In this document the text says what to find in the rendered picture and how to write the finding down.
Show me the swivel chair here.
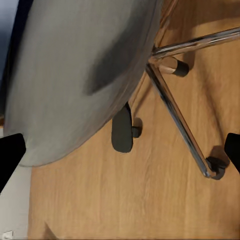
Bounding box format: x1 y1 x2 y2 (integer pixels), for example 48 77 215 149
0 0 240 180

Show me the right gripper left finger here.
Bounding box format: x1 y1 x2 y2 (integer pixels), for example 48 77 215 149
0 133 26 193

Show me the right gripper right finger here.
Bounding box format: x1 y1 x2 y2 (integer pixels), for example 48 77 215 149
224 133 240 173

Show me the folder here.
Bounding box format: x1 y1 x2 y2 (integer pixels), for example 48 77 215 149
0 0 19 88

